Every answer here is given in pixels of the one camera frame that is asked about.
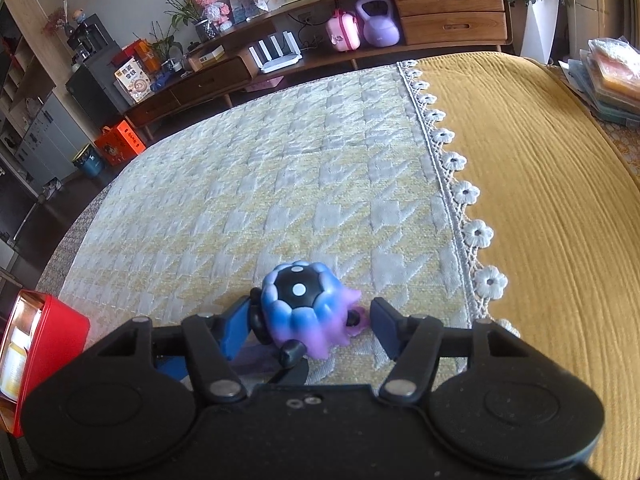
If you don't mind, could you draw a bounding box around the purple blue octopus toy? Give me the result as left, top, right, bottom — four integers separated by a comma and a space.
248, 260, 369, 370

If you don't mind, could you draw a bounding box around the blue waste bin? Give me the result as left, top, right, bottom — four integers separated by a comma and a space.
72, 144, 105, 178

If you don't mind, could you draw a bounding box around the white wifi router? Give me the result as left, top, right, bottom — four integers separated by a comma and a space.
248, 30, 303, 74

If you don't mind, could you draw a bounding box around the red metal storage box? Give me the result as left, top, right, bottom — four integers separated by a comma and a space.
1, 289, 90, 438

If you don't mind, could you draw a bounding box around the black mini fridge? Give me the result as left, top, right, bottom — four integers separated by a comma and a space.
65, 42, 132, 128

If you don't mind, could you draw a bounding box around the snack box with cartoon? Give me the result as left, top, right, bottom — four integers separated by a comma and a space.
114, 58, 152, 103

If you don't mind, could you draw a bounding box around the wooden wall shelf cabinet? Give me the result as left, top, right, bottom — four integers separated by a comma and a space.
1, 0, 98, 196

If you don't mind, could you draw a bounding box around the purple kettlebell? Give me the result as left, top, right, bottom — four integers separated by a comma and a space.
356, 0, 400, 48

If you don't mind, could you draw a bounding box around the small potted orchid plant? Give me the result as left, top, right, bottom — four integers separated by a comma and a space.
165, 0, 218, 42

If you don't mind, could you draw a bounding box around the cream quilted table mat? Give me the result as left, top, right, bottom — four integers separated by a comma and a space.
38, 58, 508, 342

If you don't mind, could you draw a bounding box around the long wooden TV console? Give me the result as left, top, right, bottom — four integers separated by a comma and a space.
124, 0, 513, 130

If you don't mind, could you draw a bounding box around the stack of colourful books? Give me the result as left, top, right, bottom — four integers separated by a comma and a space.
560, 37, 639, 129

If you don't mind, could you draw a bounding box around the black coffee machine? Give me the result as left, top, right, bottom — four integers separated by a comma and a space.
65, 11, 115, 63

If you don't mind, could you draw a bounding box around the pink plush doll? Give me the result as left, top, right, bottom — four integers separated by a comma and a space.
191, 0, 232, 32

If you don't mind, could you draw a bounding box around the tall green potted plant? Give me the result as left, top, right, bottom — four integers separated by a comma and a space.
506, 0, 564, 64

